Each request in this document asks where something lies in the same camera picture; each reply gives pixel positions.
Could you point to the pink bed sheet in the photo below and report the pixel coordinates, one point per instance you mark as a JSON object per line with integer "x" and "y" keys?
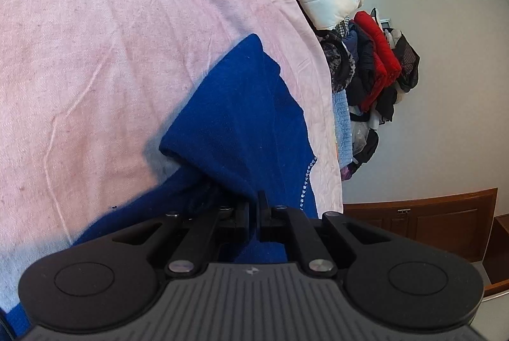
{"x": 99, "y": 46}

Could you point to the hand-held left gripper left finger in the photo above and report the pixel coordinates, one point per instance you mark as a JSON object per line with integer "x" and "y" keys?
{"x": 238, "y": 222}

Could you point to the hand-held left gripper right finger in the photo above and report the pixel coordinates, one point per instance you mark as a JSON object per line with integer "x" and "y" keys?
{"x": 264, "y": 222}

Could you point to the pile of dark clothes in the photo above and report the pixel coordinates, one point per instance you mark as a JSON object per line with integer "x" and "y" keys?
{"x": 370, "y": 86}

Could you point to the light blue knit sweater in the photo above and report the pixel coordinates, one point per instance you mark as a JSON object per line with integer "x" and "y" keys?
{"x": 342, "y": 130}

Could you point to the red jacket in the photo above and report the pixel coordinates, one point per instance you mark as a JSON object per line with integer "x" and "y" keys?
{"x": 381, "y": 54}

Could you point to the wooden door frame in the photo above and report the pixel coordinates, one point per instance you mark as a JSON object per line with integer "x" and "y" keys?
{"x": 499, "y": 253}

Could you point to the blue garment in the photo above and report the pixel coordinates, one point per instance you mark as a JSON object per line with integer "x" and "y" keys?
{"x": 238, "y": 126}

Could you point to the purple cloth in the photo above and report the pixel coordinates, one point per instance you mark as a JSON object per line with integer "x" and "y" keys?
{"x": 345, "y": 172}

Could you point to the wooden door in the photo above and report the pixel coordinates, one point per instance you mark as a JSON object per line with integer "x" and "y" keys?
{"x": 437, "y": 225}

